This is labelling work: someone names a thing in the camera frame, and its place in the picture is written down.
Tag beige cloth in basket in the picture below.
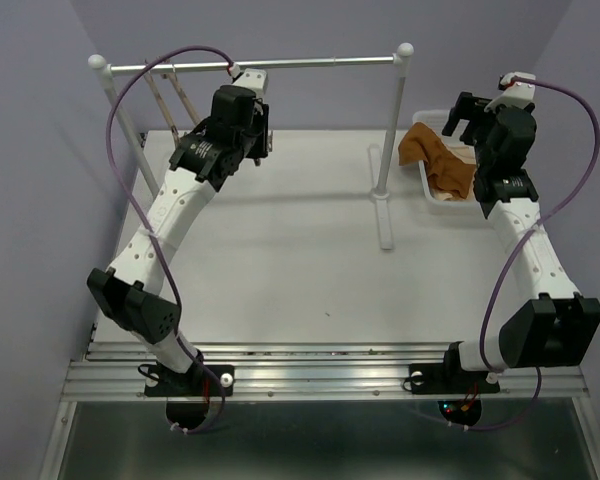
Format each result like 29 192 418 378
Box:
430 145 476 202

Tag wooden clip hanger far left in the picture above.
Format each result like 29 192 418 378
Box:
143 72 180 147

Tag white plastic basket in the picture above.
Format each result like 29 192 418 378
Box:
412 109 481 216

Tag brown underwear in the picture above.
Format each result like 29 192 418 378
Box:
398 122 476 198

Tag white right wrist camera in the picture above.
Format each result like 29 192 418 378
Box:
484 72 536 112

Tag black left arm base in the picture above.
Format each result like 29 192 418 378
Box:
137 363 235 435

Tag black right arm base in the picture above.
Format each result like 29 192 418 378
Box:
404 349 501 426

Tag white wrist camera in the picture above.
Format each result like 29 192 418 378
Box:
484 72 536 112
228 63 268 100

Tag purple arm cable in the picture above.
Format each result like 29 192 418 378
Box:
437 79 600 432
105 45 239 435

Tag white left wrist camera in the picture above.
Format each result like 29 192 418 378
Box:
228 63 268 100

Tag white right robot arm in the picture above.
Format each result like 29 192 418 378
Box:
440 92 600 390

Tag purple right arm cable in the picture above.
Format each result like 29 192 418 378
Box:
437 79 600 432

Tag aluminium mounting rail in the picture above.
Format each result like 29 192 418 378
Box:
62 342 589 401

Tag white clothes rack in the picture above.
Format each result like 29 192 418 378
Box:
88 42 415 251

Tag wooden clip hanger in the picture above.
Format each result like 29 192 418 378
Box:
161 68 201 126
143 72 180 147

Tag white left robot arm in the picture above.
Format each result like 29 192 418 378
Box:
87 75 269 394

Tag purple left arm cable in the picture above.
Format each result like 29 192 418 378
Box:
105 45 239 435

